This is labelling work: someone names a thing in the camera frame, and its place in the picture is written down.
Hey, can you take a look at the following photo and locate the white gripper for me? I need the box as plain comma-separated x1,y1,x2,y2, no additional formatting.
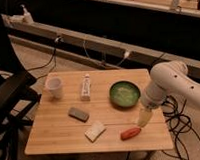
137,108,152,128

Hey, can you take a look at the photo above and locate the red pepper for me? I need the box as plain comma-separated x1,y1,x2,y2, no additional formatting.
120,127,141,141

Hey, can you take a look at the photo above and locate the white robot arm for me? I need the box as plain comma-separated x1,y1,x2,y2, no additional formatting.
137,60,200,128

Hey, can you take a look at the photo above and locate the grey sponge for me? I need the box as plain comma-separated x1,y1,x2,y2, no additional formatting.
68,108,89,122

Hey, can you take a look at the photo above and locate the green bowl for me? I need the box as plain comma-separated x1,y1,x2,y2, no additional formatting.
109,80,140,108

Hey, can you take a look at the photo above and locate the wooden table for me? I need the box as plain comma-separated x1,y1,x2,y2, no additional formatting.
25,69,173,155

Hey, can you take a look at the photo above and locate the white toothpaste tube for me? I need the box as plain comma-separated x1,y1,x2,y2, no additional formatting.
81,74,91,101

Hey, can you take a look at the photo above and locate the long wooden beam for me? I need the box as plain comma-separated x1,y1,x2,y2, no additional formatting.
3,15,200,79

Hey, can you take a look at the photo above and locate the white plastic cup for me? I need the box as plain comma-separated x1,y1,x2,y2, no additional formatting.
45,76,63,98

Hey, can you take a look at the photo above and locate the black chair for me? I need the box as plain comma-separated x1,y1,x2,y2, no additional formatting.
0,65,40,160

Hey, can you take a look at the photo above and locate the white spray bottle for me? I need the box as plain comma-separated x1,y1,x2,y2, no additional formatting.
21,5,34,25

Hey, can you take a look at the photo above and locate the black cable bundle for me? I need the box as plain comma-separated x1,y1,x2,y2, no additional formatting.
159,94,200,160

